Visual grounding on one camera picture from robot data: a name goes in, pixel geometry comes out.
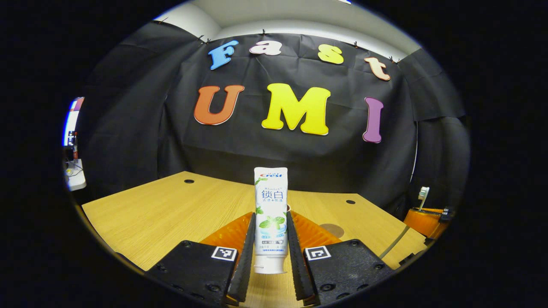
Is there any black backdrop cloth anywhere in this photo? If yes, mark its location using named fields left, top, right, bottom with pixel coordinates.
left=77, top=21, right=471, bottom=221

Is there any wooden desktop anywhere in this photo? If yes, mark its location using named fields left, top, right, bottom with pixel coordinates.
left=81, top=171, right=429, bottom=308

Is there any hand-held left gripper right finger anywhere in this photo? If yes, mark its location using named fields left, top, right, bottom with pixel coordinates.
left=286, top=210, right=394, bottom=307

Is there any round brown coaster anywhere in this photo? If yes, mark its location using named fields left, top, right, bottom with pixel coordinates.
left=319, top=224, right=345, bottom=239

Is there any bright screen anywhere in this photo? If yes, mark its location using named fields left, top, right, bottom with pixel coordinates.
left=63, top=98, right=85, bottom=147

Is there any white toothpaste tube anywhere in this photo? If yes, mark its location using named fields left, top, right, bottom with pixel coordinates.
left=253, top=167, right=289, bottom=275

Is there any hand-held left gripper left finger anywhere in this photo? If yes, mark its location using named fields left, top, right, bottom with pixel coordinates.
left=147, top=211, right=257, bottom=306

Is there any white side table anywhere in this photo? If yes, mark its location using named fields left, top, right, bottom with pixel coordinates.
left=64, top=159, right=86, bottom=191

